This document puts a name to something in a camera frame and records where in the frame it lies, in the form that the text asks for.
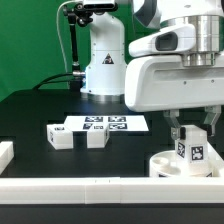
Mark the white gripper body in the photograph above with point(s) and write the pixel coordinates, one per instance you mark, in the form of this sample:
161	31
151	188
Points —
156	78

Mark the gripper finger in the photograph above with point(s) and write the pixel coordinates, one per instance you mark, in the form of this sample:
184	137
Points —
213	114
171	116

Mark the white round stool seat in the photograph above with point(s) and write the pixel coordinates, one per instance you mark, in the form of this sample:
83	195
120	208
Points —
166	164

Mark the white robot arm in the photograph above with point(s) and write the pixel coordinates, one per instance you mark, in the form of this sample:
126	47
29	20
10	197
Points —
106	73

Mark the white U-shaped fence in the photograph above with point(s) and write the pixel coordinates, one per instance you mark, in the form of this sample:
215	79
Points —
116	190

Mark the white marker base plate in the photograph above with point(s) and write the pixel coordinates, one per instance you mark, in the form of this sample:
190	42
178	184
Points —
132	123

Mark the camera on mount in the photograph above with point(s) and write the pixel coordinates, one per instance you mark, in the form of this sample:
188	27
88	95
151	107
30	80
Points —
99	4

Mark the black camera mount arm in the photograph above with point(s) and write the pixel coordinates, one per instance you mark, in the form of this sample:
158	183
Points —
76	16

